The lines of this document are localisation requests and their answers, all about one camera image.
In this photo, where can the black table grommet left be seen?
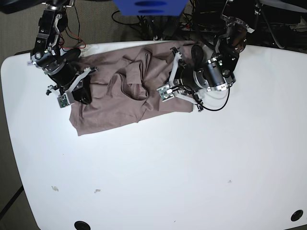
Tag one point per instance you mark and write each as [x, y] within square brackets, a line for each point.
[81, 225]

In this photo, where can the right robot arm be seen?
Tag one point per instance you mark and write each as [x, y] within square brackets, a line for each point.
[48, 52]

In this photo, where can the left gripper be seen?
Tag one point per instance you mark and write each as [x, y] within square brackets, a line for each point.
[181, 80]

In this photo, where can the black table grommet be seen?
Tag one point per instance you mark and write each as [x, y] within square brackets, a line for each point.
[296, 215]
[81, 225]

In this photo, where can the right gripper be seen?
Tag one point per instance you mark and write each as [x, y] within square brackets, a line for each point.
[68, 78]

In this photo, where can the black table grommet right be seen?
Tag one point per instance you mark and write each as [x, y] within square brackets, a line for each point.
[296, 215]

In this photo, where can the mauve T-shirt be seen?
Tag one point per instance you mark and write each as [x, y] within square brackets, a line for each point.
[124, 86]

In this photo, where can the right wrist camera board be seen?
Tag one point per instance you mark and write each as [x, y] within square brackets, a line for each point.
[65, 100]

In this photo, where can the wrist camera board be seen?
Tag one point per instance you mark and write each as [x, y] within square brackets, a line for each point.
[65, 100]
[165, 92]

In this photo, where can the blue plastic mount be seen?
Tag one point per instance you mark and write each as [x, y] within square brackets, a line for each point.
[151, 7]

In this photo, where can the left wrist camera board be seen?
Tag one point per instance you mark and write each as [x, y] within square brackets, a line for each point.
[165, 92]

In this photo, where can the black power strip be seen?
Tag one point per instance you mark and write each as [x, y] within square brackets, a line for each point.
[187, 26]

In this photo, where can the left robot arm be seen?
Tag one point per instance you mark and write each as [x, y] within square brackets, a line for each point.
[224, 29]

